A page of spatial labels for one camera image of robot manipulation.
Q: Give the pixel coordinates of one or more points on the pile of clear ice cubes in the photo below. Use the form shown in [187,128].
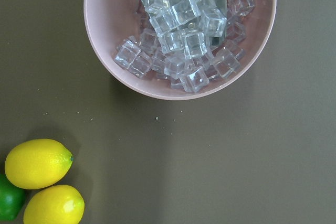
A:
[193,68]

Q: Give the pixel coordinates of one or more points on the metal ice scoop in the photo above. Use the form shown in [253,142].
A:
[180,24]

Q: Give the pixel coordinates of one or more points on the pink bowl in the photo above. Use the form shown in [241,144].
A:
[109,22]

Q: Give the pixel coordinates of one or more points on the lemon upper whole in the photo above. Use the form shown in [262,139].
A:
[38,163]

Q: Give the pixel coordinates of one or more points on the lemon whole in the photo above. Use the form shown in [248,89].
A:
[38,163]
[55,204]

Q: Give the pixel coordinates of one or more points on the lemon lower whole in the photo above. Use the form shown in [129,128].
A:
[55,204]

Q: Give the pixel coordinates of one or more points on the green lime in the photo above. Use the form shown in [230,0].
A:
[12,199]

